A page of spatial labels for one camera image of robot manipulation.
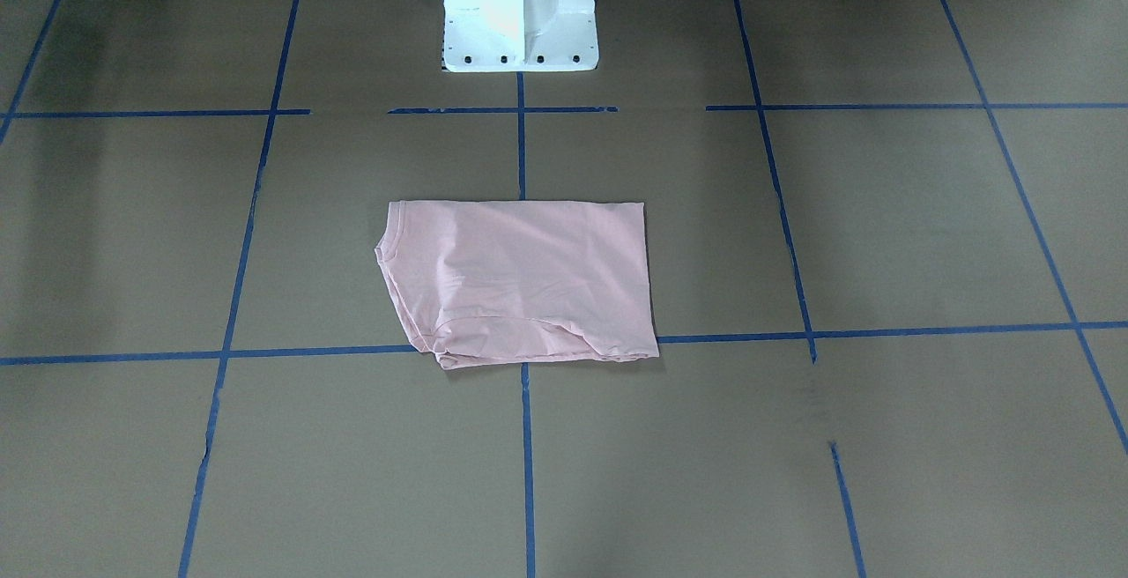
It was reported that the pink Snoopy t-shirt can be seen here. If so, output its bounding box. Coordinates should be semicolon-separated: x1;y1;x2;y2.
374;200;660;370

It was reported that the white pedestal column base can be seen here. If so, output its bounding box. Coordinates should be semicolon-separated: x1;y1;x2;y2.
441;0;600;73

